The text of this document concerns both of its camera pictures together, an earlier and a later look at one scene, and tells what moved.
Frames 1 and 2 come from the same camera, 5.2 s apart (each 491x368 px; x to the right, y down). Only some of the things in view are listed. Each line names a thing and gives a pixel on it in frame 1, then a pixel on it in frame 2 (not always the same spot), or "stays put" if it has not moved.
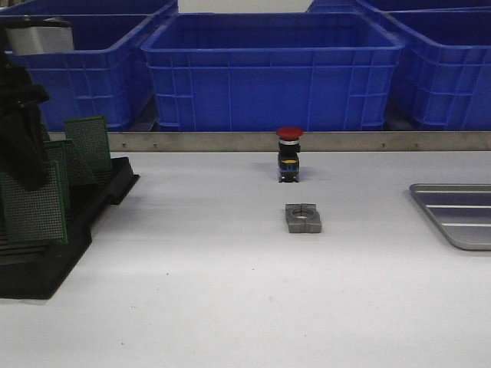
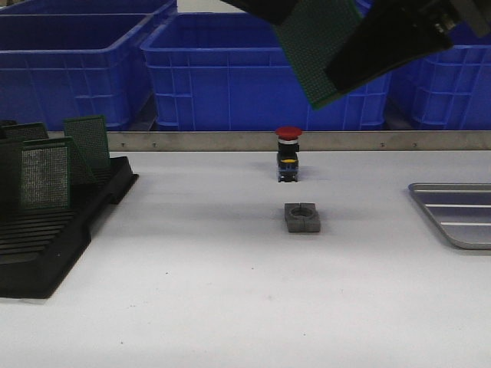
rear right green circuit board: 90,138 stays put
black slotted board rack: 31,271 stays put
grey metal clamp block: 303,218 stays put
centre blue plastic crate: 258,71 stays put
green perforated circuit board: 34,216 → 311,31
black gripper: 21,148 → 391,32
